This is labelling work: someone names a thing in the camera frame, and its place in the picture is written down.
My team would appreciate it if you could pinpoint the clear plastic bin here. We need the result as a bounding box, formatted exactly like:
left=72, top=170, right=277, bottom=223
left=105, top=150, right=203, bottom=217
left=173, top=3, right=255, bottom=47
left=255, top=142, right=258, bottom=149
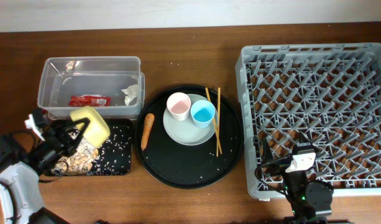
left=37, top=56, right=145, bottom=120

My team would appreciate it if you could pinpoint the grey plate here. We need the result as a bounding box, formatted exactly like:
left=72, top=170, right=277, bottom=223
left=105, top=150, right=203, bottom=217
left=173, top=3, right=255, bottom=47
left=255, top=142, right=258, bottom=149
left=163, top=94, right=218, bottom=146

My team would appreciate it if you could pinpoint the red snack wrapper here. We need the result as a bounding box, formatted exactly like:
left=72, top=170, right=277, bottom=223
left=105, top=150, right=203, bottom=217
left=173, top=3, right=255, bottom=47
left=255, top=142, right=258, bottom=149
left=69, top=95, right=111, bottom=107

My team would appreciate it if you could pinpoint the blue cup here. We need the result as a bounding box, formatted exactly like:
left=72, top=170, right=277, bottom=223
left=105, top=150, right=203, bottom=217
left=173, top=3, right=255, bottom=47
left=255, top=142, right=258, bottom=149
left=190, top=100, right=216, bottom=128

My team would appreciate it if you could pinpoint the yellow bowl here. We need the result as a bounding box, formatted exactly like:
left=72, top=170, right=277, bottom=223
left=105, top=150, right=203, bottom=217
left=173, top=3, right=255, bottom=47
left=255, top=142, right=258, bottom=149
left=70, top=106, right=111, bottom=148

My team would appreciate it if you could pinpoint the pink cup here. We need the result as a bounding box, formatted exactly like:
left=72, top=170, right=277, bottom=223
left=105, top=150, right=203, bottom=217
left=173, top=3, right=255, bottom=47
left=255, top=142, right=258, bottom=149
left=167, top=92, right=191, bottom=121

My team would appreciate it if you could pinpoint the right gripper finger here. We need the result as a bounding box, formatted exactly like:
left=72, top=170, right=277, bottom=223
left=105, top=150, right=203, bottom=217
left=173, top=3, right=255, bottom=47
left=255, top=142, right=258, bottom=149
left=262, top=138, right=273, bottom=164
left=298, top=133, right=318, bottom=152

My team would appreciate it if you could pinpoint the white tissue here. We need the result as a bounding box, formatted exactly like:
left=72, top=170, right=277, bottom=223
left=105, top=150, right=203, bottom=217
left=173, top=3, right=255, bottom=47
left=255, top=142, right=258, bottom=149
left=121, top=84, right=139, bottom=106

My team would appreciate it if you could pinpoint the round black serving tray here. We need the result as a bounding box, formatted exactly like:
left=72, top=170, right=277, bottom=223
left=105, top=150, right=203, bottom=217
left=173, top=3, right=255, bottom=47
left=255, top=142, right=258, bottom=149
left=134, top=85, right=244, bottom=189

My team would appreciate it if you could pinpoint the orange carrot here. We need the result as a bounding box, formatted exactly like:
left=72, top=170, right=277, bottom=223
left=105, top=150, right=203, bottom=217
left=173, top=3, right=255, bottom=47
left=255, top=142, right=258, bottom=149
left=140, top=113, right=155, bottom=151

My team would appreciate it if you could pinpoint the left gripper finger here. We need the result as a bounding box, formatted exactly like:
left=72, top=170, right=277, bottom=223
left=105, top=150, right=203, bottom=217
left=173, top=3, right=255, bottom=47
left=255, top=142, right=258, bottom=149
left=67, top=118, right=90, bottom=156
left=55, top=119, right=86, bottom=134

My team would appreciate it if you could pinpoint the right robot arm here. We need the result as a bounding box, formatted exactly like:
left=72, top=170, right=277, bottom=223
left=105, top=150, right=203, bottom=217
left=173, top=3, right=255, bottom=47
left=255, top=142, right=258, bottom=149
left=254, top=134, right=334, bottom=224

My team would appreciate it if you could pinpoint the wooden chopstick left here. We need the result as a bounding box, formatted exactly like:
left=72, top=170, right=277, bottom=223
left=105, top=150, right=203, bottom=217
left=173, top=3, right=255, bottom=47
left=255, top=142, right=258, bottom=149
left=204, top=87, right=223, bottom=156

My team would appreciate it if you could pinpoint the black rectangular tray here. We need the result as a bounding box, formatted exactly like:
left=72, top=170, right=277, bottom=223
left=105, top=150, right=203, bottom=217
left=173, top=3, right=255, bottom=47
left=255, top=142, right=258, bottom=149
left=42, top=118, right=134, bottom=177

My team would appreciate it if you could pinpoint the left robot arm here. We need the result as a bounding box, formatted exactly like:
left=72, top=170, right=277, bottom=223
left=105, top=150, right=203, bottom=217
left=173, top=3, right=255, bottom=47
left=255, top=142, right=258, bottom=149
left=0, top=118, right=90, bottom=223

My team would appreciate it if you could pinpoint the grey dishwasher rack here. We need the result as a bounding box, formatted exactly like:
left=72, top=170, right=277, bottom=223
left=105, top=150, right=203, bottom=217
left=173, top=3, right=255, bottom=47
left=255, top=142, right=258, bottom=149
left=235, top=42, right=381, bottom=200

